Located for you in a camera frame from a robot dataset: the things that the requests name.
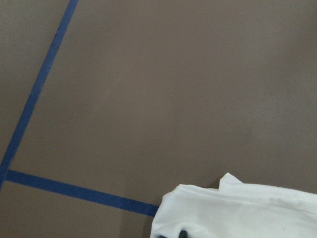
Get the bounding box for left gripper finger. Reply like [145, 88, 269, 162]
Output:
[179, 231, 188, 238]

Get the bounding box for white long-sleeve printed shirt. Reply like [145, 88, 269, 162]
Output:
[151, 173, 317, 238]

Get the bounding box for blue tape grid lines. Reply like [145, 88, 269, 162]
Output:
[0, 0, 158, 217]

